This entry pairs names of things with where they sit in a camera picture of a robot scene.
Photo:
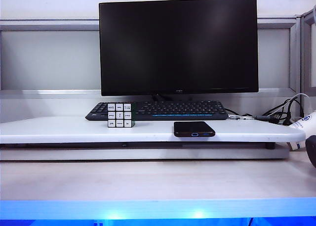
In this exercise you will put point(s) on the black smartphone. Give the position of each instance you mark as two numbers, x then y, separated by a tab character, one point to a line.
192	127

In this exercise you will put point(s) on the Rubik's cube with white stickers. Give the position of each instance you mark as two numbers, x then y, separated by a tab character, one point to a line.
119	115

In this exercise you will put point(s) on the black keyboard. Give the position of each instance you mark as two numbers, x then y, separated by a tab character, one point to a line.
172	109

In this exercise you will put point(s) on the black computer monitor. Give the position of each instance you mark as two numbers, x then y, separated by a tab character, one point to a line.
177	45

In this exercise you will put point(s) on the white desk riser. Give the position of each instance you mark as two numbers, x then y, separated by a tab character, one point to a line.
61	130

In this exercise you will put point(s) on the blue lit edge strip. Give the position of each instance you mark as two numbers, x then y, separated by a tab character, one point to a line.
158	211

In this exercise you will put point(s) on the white device at right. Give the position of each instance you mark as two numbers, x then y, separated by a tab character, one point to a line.
306	123

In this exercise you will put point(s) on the black round object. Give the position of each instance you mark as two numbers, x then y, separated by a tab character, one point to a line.
311	151

